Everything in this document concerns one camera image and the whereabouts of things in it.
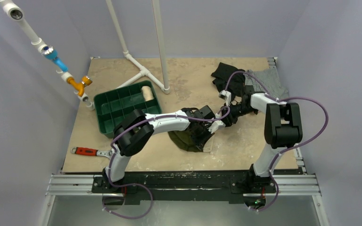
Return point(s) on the adjustable wrench red handle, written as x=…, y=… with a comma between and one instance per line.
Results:
x=91, y=152

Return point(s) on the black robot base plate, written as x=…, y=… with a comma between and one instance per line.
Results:
x=232, y=186

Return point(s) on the green divided organizer tray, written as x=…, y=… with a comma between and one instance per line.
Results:
x=114, y=105

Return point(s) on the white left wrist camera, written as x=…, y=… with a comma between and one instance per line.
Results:
x=215, y=126

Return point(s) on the cream rolled underwear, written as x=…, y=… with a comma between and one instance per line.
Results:
x=147, y=93

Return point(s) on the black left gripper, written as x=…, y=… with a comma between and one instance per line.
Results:
x=200, y=143

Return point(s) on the black striped underwear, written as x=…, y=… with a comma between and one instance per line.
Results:
x=221, y=76

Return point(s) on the olive green underwear cream waistband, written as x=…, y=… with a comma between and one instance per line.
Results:
x=184, y=141

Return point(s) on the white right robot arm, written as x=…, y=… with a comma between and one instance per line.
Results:
x=282, y=127

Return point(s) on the grey striped underwear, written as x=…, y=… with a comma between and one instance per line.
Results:
x=266, y=81

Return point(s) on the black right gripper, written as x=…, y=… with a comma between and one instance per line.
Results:
x=229, y=106

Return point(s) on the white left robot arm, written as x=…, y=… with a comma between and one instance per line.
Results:
x=133, y=133

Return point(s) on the white PVC pipe frame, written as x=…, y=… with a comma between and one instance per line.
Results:
x=134, y=30

